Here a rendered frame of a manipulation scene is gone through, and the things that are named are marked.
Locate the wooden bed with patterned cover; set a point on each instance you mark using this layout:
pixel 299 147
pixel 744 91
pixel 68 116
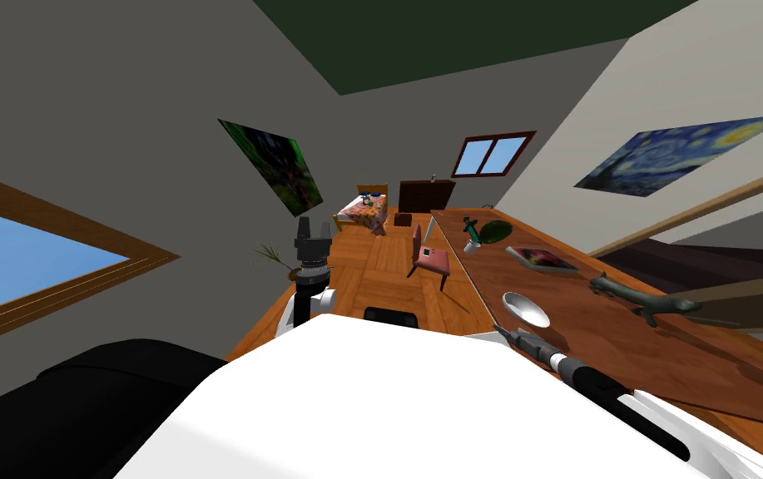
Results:
pixel 364 209

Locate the small dark brown box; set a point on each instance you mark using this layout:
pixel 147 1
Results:
pixel 403 219

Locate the brown-framed window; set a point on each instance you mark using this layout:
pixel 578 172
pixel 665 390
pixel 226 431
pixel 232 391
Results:
pixel 28 259

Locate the brown wooden table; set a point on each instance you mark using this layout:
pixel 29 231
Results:
pixel 627 346

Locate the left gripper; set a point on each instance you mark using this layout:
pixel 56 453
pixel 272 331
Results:
pixel 313 249

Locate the red chair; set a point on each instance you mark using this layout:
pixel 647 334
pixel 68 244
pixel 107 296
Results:
pixel 429 258

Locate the green plant in white pot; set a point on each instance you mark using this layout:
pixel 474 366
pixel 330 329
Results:
pixel 471 236

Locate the red and grey book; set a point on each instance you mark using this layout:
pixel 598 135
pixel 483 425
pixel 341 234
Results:
pixel 542 260

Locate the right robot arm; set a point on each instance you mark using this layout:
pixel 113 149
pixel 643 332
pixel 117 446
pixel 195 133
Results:
pixel 627 399

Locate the potted green houseplant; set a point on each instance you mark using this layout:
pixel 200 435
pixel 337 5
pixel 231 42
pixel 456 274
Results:
pixel 278 261

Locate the green dark painting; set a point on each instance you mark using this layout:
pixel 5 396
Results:
pixel 274 166

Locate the green dome-shaped object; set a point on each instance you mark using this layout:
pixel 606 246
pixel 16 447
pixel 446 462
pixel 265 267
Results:
pixel 496 233

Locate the silver bowl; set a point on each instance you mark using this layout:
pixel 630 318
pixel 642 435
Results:
pixel 526 310

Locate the blue starry night painting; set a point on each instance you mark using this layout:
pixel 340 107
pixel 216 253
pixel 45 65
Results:
pixel 680 156

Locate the red-framed window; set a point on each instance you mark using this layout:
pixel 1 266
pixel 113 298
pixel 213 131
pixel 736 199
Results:
pixel 491 155

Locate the grey lizard figure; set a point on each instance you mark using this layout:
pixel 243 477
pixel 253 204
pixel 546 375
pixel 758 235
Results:
pixel 647 299

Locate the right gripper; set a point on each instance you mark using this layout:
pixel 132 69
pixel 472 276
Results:
pixel 533 344

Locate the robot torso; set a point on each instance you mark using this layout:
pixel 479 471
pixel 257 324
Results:
pixel 368 406

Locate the dark brown dresser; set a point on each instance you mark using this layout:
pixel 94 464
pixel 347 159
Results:
pixel 426 195

